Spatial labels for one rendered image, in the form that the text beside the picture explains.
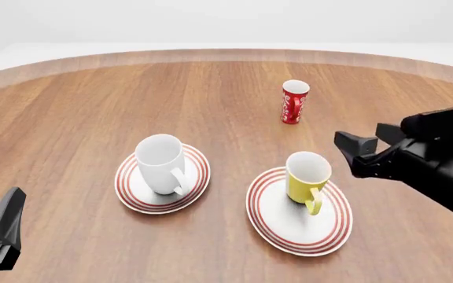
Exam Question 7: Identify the white plate with red rings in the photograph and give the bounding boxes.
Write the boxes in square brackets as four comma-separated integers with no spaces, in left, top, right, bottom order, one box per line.
[245,166,354,257]
[114,143,212,215]

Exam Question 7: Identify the red patterned mug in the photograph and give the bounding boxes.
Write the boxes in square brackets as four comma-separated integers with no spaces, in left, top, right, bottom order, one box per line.
[280,79,311,125]

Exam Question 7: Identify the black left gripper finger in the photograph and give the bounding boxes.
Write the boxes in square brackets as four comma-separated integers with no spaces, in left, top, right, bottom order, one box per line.
[0,186,28,248]

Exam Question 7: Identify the yellow and white mug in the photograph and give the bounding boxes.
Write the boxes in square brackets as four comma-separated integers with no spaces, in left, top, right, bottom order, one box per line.
[285,151,333,217]

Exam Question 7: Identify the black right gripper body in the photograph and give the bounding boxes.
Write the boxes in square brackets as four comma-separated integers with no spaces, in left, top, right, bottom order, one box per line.
[351,138,448,182]

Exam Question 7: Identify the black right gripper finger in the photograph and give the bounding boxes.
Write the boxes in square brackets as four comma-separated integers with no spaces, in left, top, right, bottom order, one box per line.
[375,123,409,146]
[333,130,379,164]

